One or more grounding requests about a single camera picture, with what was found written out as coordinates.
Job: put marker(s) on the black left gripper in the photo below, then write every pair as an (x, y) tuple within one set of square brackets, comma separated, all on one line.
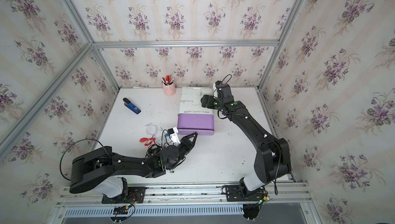
[(186, 144)]

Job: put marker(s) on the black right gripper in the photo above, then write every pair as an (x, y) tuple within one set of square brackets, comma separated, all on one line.
[(209, 102)]

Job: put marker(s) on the purple top drawer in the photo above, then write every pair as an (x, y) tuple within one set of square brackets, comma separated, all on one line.
[(203, 124)]

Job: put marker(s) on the white wired earphones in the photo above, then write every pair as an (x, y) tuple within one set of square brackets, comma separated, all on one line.
[(151, 130)]

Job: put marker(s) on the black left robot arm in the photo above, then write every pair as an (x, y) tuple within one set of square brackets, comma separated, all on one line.
[(93, 168)]

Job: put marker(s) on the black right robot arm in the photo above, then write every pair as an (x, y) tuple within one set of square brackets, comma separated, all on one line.
[(272, 159)]

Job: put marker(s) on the white drawer cabinet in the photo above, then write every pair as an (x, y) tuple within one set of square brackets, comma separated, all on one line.
[(190, 100)]

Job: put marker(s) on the pink pen cup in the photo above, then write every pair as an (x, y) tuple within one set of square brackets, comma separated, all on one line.
[(169, 90)]

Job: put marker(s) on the red pens in cup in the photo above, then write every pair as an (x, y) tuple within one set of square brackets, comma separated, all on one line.
[(167, 80)]

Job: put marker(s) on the blue stapler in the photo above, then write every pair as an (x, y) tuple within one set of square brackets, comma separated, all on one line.
[(131, 106)]

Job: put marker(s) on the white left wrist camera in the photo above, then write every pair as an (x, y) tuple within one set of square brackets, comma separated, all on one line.
[(172, 134)]

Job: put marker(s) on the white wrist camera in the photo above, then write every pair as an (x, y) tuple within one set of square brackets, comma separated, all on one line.
[(217, 85), (172, 134)]

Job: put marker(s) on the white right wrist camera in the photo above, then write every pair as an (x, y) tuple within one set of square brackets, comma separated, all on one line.
[(217, 85)]

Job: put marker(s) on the black wired earphones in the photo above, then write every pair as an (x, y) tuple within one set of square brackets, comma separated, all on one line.
[(152, 151)]

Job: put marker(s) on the red wired earphones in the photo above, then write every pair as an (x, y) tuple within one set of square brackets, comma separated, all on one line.
[(148, 141)]

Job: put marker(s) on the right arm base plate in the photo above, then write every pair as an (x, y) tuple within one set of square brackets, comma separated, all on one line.
[(238, 193)]

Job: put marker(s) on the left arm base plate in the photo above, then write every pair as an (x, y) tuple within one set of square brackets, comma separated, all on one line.
[(131, 195)]

